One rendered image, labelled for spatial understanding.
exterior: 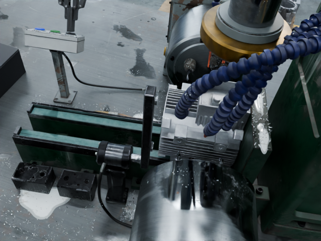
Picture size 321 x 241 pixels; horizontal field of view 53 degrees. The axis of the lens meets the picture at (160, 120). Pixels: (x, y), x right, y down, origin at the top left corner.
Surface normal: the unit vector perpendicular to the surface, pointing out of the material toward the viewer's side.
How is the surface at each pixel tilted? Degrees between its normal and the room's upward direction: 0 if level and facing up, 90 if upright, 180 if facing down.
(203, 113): 90
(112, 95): 0
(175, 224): 21
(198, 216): 6
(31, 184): 90
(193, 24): 28
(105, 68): 0
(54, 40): 61
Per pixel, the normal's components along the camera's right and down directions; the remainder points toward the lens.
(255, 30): 0.07, -0.66
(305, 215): 0.01, -0.29
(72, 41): -0.08, 0.33
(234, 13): -0.90, 0.29
